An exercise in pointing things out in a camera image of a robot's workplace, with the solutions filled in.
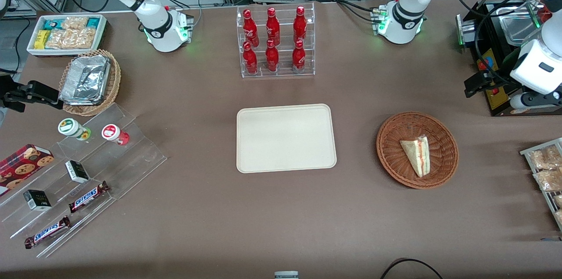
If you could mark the light wicker basket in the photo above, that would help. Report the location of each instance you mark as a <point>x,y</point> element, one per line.
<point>115,77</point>

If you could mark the small black box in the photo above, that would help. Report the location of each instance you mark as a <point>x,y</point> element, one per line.
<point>77,172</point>
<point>37,200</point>

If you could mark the clear snack bag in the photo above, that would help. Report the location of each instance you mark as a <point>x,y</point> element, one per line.
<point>559,200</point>
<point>549,180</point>
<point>545,158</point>
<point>560,217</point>

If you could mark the cup with green lid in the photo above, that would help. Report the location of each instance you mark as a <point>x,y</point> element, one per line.
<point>70,127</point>

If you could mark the triangle sandwich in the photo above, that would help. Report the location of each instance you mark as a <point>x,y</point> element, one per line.
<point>415,154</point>

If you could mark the clear acrylic stepped display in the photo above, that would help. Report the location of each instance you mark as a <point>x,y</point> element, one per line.
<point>136,160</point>

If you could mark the stacked foil containers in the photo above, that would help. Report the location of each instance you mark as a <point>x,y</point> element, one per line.
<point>85,79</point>

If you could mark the black food warmer machine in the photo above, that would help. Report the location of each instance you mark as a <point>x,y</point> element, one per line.
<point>491,29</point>

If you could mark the clear bag of nuts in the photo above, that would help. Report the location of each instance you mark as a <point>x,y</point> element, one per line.
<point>74,23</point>
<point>84,37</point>
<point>59,40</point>

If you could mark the Snickers chocolate bar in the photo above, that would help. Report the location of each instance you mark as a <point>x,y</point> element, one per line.
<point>47,232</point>
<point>88,197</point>

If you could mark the round brown wicker basket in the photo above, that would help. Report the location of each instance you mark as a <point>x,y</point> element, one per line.
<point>395,147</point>

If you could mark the steel food pan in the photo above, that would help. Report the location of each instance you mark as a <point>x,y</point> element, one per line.
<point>520,29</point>

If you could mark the cup with red lid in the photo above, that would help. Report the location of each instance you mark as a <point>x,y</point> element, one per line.
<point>112,132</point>

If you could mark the yellow snack pack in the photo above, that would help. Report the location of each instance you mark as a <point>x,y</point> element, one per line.
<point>41,39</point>

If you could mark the teal snack pack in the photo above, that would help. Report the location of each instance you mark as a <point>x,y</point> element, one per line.
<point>93,23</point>
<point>52,24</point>

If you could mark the red cola bottle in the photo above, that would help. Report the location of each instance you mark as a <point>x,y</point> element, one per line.
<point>250,59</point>
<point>271,58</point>
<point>249,26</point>
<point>300,25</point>
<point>272,26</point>
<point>298,58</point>

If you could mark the red cookie box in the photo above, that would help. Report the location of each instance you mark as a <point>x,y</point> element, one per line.
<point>22,167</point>

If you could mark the white rectangular snack bin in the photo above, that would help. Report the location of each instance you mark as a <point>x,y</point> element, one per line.
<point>30,48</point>

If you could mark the small grey device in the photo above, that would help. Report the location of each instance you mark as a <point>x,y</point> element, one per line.
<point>286,275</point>

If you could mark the clear acrylic bottle rack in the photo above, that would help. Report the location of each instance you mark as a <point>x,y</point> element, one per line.
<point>285,68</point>

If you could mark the beige plastic tray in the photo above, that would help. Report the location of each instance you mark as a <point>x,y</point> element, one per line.
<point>285,138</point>

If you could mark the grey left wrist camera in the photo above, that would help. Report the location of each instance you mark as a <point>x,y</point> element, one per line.
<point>518,101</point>

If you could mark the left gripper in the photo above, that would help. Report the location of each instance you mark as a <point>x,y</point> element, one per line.
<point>499,73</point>

